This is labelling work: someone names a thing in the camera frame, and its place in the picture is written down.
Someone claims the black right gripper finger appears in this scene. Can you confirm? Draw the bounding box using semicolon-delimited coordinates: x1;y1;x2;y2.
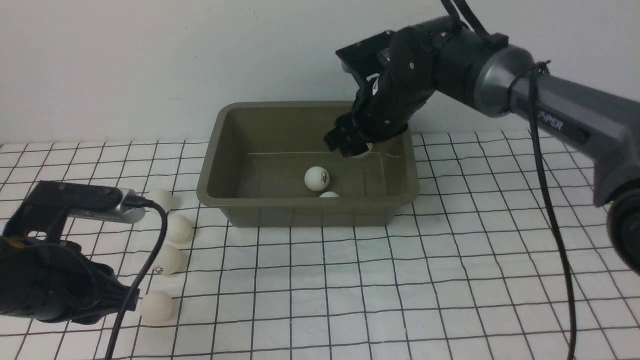
327;140;367;158

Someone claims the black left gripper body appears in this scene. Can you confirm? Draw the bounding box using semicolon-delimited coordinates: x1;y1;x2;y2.
0;236;140;323

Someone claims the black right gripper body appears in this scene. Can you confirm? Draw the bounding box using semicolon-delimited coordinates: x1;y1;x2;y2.
324;20;451;148

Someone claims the white ping-pong ball with logo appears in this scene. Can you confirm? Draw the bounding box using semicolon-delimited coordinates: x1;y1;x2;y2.
303;166;330;192

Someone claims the white ping-pong ball with mark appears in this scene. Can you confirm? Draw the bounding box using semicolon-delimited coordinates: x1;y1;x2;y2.
151;244;183;276

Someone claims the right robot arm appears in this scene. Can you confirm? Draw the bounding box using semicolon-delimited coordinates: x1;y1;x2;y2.
323;16;640;272

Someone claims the olive plastic bin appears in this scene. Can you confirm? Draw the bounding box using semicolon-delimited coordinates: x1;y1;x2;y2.
196;101;420;228

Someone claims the white grid tablecloth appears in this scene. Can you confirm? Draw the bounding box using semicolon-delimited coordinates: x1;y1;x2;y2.
0;128;640;360

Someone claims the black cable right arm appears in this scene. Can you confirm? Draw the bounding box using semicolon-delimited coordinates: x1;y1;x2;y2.
440;0;578;360

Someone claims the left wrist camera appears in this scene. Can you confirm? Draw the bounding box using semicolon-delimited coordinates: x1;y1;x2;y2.
2;180;151;243

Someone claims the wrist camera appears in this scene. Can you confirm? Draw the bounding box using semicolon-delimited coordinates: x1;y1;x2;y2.
2;180;151;243
335;30;395;88

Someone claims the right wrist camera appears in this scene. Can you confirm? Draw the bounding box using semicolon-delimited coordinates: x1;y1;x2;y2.
335;30;395;88

